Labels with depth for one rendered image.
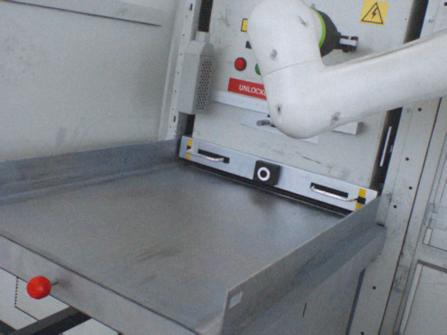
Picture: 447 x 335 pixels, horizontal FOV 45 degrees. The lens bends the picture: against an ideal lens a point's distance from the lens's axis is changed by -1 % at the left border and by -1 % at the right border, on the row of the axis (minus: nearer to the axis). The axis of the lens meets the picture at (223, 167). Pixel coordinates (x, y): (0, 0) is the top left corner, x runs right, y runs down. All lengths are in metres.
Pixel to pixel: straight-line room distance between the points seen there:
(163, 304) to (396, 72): 0.47
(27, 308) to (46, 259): 1.23
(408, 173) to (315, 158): 0.21
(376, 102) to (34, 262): 0.57
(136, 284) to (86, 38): 0.71
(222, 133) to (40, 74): 0.47
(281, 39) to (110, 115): 0.67
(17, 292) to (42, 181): 0.99
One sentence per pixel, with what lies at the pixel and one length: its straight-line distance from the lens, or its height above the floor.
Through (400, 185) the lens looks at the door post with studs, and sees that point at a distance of 1.24.
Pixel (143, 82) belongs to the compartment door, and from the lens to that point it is 1.45.
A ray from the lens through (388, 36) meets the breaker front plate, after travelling 1.24.
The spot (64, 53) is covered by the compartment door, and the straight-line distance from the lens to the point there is 1.31.
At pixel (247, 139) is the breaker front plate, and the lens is 1.36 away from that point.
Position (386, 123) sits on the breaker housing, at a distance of 1.26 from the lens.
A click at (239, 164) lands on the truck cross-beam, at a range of 1.37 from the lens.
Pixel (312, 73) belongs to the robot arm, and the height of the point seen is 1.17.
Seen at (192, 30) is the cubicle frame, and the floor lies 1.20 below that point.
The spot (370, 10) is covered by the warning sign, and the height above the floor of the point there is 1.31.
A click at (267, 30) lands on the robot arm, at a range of 0.85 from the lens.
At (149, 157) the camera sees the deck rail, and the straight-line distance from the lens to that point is 1.37.
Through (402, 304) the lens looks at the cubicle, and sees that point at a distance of 1.31.
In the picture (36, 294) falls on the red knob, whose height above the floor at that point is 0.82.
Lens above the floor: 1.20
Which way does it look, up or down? 14 degrees down
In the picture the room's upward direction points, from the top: 10 degrees clockwise
